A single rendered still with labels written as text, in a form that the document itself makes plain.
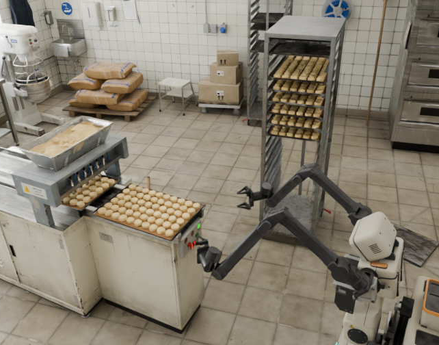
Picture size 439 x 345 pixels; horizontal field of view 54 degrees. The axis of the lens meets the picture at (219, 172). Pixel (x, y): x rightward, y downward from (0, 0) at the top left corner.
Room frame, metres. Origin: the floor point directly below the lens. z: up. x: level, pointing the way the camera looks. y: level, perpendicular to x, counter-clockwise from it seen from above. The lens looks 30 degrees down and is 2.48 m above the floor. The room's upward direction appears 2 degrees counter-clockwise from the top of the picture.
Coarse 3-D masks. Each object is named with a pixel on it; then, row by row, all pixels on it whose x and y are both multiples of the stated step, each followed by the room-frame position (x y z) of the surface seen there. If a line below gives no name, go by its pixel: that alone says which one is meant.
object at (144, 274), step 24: (96, 240) 2.27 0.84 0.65; (120, 240) 2.17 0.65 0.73; (144, 240) 2.08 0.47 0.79; (96, 264) 2.30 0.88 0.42; (120, 264) 2.19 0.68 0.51; (144, 264) 2.09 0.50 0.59; (168, 264) 2.01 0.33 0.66; (192, 264) 2.16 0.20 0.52; (120, 288) 2.21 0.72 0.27; (144, 288) 2.11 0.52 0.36; (168, 288) 2.02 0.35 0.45; (192, 288) 2.14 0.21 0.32; (144, 312) 2.13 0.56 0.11; (168, 312) 2.03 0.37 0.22; (192, 312) 2.12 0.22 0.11
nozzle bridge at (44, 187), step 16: (112, 144) 2.64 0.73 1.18; (80, 160) 2.43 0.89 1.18; (112, 160) 2.66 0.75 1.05; (16, 176) 2.26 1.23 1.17; (32, 176) 2.25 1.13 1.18; (48, 176) 2.24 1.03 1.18; (64, 176) 2.24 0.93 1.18; (80, 176) 2.45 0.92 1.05; (32, 192) 2.21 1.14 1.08; (48, 192) 2.15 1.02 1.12; (64, 192) 2.26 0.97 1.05; (32, 208) 2.24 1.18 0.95; (48, 208) 2.20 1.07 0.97; (48, 224) 2.19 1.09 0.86
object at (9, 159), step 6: (0, 156) 3.09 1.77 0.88; (6, 156) 3.06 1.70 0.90; (12, 156) 3.05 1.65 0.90; (12, 162) 3.03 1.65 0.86; (18, 162) 3.00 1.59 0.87; (24, 162) 2.97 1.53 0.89; (30, 162) 2.94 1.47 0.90; (114, 186) 2.56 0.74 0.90; (120, 186) 2.55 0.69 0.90; (114, 192) 2.56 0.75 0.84; (198, 216) 2.25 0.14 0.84
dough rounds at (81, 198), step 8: (96, 176) 2.67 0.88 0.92; (88, 184) 2.55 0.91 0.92; (96, 184) 2.55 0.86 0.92; (104, 184) 2.55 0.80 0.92; (112, 184) 2.58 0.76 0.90; (80, 192) 2.46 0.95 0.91; (88, 192) 2.45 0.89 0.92; (96, 192) 2.47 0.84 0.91; (64, 200) 2.36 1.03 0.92; (72, 200) 2.36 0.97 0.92; (80, 200) 2.38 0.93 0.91; (88, 200) 2.36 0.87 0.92; (80, 208) 2.29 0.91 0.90
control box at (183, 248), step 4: (196, 220) 2.21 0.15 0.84; (200, 220) 2.22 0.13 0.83; (192, 224) 2.18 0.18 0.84; (196, 224) 2.18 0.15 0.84; (200, 224) 2.22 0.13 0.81; (188, 228) 2.14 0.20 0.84; (192, 228) 2.13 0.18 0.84; (196, 228) 2.17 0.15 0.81; (200, 228) 2.22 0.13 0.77; (184, 232) 2.10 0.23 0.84; (188, 232) 2.09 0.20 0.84; (196, 232) 2.17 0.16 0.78; (200, 232) 2.21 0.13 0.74; (184, 236) 2.06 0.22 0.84; (188, 236) 2.08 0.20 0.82; (192, 236) 2.12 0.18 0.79; (184, 240) 2.04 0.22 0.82; (188, 240) 2.08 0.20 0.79; (192, 240) 2.12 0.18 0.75; (180, 244) 2.02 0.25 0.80; (184, 244) 2.03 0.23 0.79; (180, 248) 2.02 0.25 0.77; (184, 248) 2.03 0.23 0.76; (188, 248) 2.07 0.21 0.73; (180, 252) 2.02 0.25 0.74; (184, 252) 2.03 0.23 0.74; (188, 252) 2.07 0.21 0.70; (180, 256) 2.03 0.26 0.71; (184, 256) 2.02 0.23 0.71
